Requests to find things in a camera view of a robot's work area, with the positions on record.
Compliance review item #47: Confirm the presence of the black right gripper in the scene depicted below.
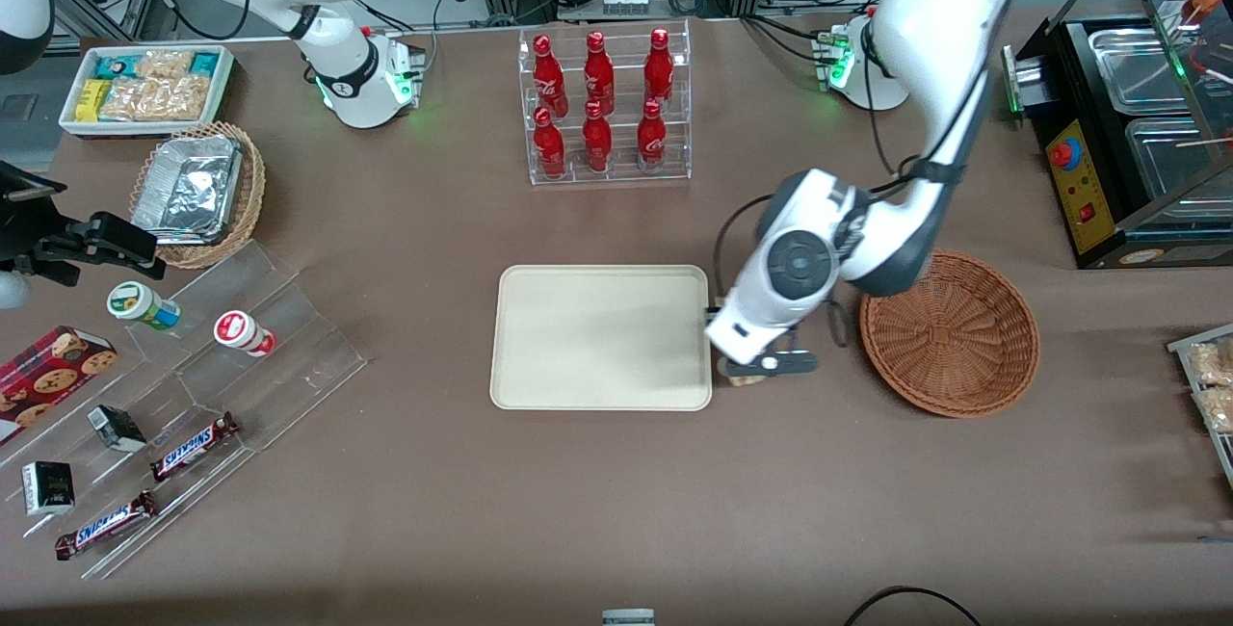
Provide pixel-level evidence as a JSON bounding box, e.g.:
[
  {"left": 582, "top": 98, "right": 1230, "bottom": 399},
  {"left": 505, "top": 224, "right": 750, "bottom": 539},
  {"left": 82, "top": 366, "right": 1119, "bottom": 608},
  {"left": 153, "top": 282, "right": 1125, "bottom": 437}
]
[{"left": 0, "top": 161, "right": 168, "bottom": 286}]

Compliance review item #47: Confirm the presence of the oval tan wicker basket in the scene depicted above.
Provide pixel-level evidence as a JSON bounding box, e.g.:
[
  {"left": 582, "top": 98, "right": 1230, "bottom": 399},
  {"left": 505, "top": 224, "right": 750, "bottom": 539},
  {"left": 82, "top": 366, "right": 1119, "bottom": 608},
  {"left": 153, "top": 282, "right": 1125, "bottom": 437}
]
[{"left": 129, "top": 121, "right": 267, "bottom": 270}]

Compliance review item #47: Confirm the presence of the cream plastic serving tray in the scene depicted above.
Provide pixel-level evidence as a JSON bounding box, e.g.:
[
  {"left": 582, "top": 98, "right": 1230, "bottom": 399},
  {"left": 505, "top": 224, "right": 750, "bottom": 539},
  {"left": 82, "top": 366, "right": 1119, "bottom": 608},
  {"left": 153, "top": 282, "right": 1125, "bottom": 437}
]
[{"left": 489, "top": 265, "right": 714, "bottom": 412}]

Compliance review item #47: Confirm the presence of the round brown wicker basket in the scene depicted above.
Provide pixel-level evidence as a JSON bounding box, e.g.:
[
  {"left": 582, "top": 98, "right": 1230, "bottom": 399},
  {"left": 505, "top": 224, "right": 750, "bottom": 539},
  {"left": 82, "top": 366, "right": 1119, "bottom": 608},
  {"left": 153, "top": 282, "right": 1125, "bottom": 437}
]
[{"left": 859, "top": 250, "right": 1041, "bottom": 418}]

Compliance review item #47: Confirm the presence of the metal pastry tray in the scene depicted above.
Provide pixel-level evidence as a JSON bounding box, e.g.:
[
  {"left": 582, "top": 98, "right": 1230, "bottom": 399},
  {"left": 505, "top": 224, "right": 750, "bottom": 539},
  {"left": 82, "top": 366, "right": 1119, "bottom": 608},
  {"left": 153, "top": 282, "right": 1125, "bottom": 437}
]
[{"left": 1167, "top": 322, "right": 1233, "bottom": 494}]

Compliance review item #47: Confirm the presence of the green lidded yogurt cup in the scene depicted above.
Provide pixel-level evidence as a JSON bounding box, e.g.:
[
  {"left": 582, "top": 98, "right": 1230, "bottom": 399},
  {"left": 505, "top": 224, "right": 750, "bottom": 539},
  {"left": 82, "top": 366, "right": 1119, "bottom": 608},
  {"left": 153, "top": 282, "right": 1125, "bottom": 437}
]
[{"left": 106, "top": 281, "right": 182, "bottom": 332}]

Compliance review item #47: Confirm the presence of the aluminium foil container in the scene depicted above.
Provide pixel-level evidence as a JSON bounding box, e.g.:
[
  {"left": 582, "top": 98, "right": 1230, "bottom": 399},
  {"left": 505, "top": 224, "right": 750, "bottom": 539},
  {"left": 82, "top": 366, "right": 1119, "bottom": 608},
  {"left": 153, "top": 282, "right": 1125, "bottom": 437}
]
[{"left": 131, "top": 134, "right": 245, "bottom": 245}]

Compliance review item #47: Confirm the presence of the white rectangular snack bin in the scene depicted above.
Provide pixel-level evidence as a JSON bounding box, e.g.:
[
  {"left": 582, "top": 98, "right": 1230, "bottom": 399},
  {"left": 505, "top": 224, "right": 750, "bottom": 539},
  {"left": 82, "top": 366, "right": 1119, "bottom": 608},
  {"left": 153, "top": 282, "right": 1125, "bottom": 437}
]
[{"left": 59, "top": 44, "right": 238, "bottom": 140}]

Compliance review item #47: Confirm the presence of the red lidded yogurt cup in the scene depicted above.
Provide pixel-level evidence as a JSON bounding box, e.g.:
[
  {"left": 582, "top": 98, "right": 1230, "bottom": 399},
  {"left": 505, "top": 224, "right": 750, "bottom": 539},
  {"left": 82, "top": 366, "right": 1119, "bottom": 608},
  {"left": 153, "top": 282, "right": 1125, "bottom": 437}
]
[{"left": 213, "top": 310, "right": 278, "bottom": 358}]

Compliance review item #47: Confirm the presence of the clear cracker packet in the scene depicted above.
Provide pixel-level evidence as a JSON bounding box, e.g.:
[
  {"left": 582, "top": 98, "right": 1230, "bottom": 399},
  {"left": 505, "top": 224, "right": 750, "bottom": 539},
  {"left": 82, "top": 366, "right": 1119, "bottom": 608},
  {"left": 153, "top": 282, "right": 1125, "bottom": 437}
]
[
  {"left": 134, "top": 50, "right": 196, "bottom": 80},
  {"left": 158, "top": 74, "right": 214, "bottom": 122},
  {"left": 100, "top": 77, "right": 162, "bottom": 122}
]

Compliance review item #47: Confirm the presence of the yellow snack packet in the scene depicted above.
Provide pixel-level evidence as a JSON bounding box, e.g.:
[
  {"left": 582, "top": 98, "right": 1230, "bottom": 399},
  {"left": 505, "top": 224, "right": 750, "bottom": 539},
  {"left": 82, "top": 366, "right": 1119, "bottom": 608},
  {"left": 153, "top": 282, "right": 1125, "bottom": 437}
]
[{"left": 76, "top": 79, "right": 113, "bottom": 122}]

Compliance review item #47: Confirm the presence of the red plaid cookie box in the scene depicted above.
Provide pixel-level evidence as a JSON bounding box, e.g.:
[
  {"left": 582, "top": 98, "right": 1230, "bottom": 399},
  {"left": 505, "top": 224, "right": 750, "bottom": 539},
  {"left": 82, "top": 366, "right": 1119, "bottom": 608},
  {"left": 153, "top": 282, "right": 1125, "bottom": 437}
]
[{"left": 0, "top": 325, "right": 119, "bottom": 445}]

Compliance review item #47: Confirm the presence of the small black chocolate box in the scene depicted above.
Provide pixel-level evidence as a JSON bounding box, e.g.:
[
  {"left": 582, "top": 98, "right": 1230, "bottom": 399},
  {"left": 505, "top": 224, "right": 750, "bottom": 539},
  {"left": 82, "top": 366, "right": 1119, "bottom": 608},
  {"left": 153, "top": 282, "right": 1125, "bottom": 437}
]
[
  {"left": 87, "top": 404, "right": 148, "bottom": 454},
  {"left": 21, "top": 460, "right": 76, "bottom": 517}
]

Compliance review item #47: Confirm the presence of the clear acrylic step display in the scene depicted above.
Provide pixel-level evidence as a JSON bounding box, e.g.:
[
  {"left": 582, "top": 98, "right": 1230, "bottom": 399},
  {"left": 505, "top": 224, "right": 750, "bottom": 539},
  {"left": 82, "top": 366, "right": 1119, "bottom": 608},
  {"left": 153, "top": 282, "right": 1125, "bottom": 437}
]
[{"left": 0, "top": 240, "right": 368, "bottom": 581}]

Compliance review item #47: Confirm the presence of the brown snickers bar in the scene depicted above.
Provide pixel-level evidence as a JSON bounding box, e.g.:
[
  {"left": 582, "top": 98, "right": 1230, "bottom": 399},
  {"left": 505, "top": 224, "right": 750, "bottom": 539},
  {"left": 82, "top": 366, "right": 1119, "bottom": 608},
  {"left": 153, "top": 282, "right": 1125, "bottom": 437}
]
[
  {"left": 149, "top": 411, "right": 241, "bottom": 483},
  {"left": 54, "top": 490, "right": 159, "bottom": 561}
]

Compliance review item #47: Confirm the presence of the red cola bottle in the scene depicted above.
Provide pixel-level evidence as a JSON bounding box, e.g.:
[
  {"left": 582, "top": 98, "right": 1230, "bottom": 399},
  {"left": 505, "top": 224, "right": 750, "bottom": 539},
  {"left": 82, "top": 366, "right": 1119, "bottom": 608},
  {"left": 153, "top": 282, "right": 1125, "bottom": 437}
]
[
  {"left": 637, "top": 98, "right": 669, "bottom": 173},
  {"left": 643, "top": 27, "right": 675, "bottom": 108},
  {"left": 533, "top": 35, "right": 568, "bottom": 117},
  {"left": 584, "top": 31, "right": 617, "bottom": 116},
  {"left": 582, "top": 100, "right": 614, "bottom": 174},
  {"left": 533, "top": 106, "right": 567, "bottom": 181}
]

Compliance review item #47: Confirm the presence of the clear acrylic bottle rack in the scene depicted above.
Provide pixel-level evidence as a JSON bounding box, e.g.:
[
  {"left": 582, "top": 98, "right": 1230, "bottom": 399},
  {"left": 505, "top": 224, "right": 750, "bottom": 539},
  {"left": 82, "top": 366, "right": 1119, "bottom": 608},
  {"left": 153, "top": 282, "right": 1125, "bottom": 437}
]
[{"left": 518, "top": 19, "right": 694, "bottom": 187}]

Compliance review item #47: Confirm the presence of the black hot food display case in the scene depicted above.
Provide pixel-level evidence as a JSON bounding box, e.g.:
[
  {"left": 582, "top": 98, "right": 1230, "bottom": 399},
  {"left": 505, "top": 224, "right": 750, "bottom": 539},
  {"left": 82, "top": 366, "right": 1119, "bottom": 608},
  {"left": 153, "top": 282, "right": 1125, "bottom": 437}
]
[{"left": 1001, "top": 0, "right": 1233, "bottom": 271}]

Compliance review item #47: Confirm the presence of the steel food pan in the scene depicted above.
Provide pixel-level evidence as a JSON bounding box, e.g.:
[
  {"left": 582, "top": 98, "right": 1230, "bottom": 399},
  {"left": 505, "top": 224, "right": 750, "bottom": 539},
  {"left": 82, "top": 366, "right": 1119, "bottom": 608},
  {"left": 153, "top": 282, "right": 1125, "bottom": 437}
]
[
  {"left": 1087, "top": 26, "right": 1197, "bottom": 117},
  {"left": 1124, "top": 116, "right": 1233, "bottom": 218}
]

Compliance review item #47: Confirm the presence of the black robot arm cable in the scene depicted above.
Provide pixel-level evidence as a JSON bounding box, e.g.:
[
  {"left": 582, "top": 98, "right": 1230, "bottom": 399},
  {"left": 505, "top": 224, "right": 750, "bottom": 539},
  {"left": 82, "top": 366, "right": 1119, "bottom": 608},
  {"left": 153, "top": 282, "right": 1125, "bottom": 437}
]
[{"left": 711, "top": 24, "right": 976, "bottom": 350}]

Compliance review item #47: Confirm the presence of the black floor cable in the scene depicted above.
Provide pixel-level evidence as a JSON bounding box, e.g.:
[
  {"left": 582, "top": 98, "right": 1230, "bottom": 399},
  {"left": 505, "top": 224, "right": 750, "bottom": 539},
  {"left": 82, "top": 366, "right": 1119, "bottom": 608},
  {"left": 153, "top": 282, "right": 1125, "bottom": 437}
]
[{"left": 844, "top": 586, "right": 984, "bottom": 626}]

